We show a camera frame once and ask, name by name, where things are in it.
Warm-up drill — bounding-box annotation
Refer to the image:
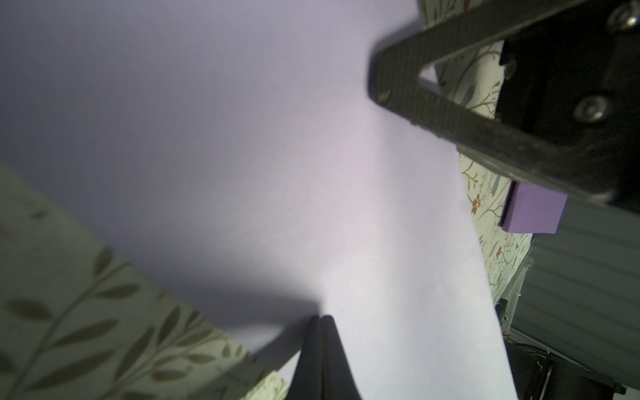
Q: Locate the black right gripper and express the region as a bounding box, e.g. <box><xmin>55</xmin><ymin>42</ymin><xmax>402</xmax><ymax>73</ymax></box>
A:
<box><xmin>368</xmin><ymin>1</ymin><xmax>639</xmax><ymax>213</ymax></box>

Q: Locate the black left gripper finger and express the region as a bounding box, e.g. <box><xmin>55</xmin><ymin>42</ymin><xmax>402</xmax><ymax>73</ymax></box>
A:
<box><xmin>286</xmin><ymin>315</ymin><xmax>361</xmax><ymax>400</ymax></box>

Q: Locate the dark purple paper sheet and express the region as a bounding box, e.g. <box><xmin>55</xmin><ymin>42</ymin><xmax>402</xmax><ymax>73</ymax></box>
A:
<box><xmin>499</xmin><ymin>183</ymin><xmax>568</xmax><ymax>234</ymax></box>

